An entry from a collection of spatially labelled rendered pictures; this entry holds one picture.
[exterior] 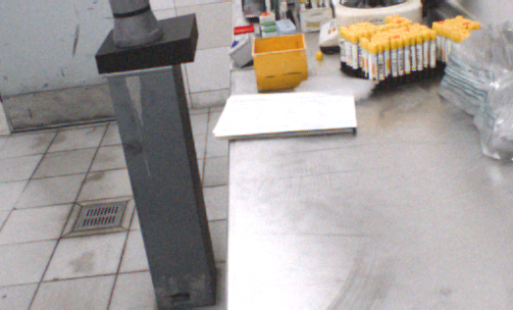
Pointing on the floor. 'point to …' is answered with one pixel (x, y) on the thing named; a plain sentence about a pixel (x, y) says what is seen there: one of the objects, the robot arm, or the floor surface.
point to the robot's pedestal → (166, 183)
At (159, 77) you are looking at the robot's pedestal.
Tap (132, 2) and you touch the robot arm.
